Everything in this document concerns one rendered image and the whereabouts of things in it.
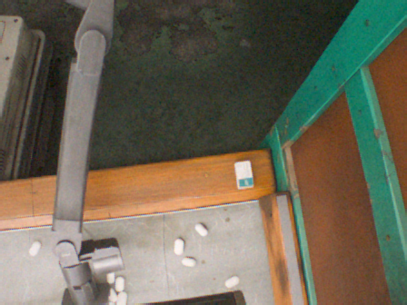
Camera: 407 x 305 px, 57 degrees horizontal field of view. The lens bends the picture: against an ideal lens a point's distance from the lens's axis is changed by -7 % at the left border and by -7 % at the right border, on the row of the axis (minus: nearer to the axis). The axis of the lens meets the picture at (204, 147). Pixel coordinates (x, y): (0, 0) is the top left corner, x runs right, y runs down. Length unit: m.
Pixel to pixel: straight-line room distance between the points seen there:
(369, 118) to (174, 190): 0.55
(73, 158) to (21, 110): 0.85
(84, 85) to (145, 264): 0.47
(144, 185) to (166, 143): 0.83
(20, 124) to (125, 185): 0.67
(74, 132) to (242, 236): 0.48
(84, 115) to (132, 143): 1.10
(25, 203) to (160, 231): 0.33
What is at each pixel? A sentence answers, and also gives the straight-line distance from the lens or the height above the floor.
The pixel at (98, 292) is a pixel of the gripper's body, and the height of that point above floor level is 0.81.
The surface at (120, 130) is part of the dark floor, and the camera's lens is 1.79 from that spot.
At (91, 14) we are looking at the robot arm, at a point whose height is 1.17.
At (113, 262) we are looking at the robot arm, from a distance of 0.82.
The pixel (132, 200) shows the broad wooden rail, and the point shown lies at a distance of 0.94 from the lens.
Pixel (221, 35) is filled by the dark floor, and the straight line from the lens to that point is 1.97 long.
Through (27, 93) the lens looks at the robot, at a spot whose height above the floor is 0.35.
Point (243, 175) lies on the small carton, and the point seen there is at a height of 0.79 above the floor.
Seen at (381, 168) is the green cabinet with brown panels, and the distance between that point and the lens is 0.50.
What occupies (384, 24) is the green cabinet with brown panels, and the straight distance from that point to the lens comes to 0.47.
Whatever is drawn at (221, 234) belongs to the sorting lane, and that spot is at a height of 0.74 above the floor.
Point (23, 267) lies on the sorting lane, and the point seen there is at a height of 0.74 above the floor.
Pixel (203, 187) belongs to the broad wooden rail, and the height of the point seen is 0.76.
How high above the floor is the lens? 1.69
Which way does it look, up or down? 75 degrees down
